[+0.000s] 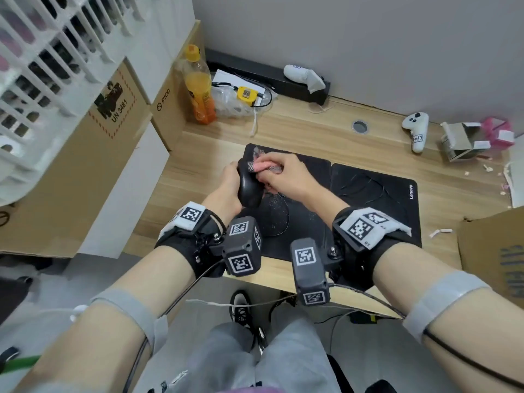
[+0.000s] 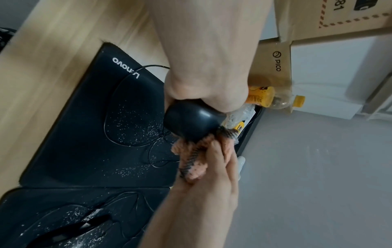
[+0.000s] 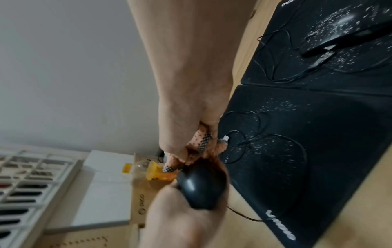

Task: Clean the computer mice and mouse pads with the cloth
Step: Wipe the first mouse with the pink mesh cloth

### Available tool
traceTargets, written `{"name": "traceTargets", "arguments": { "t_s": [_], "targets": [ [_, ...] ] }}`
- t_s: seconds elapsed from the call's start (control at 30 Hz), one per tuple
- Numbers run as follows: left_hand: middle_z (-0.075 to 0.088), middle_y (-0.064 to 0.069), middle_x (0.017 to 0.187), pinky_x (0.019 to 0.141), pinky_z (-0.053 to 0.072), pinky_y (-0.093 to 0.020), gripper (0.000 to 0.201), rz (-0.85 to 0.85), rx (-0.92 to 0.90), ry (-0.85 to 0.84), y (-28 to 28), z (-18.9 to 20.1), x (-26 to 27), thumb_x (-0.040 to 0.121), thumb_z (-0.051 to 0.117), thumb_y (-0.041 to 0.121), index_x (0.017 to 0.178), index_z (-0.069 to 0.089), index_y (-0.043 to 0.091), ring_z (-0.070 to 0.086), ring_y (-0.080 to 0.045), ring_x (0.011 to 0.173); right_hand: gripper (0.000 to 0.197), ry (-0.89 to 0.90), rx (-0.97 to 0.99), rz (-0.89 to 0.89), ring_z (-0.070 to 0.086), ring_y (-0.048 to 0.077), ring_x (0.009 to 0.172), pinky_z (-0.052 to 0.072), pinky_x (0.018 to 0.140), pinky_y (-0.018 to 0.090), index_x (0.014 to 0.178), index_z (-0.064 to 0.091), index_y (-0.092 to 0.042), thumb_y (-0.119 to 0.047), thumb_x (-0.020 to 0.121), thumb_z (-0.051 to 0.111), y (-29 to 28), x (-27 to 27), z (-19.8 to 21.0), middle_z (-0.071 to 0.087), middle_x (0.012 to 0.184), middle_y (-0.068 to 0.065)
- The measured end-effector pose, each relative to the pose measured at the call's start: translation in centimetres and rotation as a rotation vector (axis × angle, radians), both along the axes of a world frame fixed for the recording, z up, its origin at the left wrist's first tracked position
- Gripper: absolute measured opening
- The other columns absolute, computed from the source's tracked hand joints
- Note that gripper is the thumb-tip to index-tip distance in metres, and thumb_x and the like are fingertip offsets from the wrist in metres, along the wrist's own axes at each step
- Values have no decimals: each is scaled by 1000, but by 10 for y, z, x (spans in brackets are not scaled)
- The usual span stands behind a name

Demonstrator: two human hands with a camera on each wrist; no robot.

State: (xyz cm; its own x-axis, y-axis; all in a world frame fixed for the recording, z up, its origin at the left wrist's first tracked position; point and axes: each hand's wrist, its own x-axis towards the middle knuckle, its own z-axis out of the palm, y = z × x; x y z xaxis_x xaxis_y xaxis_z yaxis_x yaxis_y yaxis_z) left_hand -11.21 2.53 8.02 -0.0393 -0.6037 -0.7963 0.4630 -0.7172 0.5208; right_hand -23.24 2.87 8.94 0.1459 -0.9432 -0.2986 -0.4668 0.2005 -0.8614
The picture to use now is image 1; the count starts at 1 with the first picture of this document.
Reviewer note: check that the person's left forearm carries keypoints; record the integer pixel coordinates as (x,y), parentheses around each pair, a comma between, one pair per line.
(135,290)

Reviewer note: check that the black wrist camera with markers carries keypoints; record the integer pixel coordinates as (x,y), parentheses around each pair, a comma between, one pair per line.
(241,249)
(309,274)

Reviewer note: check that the person's right forearm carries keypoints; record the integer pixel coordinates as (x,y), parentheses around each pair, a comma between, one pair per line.
(409,274)

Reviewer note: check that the small white twist tie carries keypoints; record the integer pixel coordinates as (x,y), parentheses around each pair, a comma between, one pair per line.
(440,232)

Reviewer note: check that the green strip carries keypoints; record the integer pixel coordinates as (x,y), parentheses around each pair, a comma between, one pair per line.
(20,363)

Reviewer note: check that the white slatted crate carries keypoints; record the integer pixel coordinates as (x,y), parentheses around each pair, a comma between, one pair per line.
(24,167)

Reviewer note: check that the black white sneaker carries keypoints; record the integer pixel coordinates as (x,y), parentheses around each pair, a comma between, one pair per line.
(240,311)

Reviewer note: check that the black mouse pad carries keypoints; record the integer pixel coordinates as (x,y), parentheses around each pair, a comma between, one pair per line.
(303,225)
(393,208)

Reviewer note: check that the white paper bag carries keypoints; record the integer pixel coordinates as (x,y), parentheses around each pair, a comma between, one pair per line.
(516,171)

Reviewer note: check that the person's right hand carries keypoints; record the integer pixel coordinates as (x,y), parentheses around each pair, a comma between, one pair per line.
(299,180)

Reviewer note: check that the orange juice bottle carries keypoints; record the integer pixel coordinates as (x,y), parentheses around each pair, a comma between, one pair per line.
(199,90)

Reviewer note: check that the white controller with label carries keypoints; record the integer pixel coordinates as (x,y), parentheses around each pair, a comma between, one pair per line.
(415,122)

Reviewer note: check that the pink cleaning cloth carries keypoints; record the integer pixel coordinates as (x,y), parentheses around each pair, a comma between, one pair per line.
(262,165)

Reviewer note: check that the scattered white crumbs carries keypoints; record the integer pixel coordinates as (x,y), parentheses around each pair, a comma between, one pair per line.
(487,168)

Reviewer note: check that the white board panel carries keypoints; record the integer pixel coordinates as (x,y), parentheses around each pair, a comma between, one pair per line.
(127,200)

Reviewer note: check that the long black bar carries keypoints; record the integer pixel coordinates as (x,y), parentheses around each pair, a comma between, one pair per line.
(258,69)

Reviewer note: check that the person's left hand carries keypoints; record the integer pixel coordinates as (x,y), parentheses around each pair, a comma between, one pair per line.
(223,196)

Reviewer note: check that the white paper sheet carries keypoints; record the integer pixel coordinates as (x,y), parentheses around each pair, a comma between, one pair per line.
(225,77)

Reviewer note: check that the cardboard box with round logo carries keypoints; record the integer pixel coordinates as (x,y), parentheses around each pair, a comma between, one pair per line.
(168,118)

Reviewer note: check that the black mouse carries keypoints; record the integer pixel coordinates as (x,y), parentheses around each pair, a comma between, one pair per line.
(249,188)

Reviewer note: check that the cardboard box with dark writing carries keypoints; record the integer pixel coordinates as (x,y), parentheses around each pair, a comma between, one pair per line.
(495,257)

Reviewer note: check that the pink box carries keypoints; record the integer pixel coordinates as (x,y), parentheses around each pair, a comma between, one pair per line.
(495,128)

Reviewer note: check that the clear plastic bag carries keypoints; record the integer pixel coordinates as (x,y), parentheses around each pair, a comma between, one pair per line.
(227,106)

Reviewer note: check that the large cardboard box red-dotted label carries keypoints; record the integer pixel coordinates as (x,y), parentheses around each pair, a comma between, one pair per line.
(57,200)

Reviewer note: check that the yellow tape measure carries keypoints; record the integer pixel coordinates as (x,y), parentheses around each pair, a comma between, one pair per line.
(247,95)

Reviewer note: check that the small open cardboard box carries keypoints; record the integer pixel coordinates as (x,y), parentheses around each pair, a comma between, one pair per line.
(456,141)

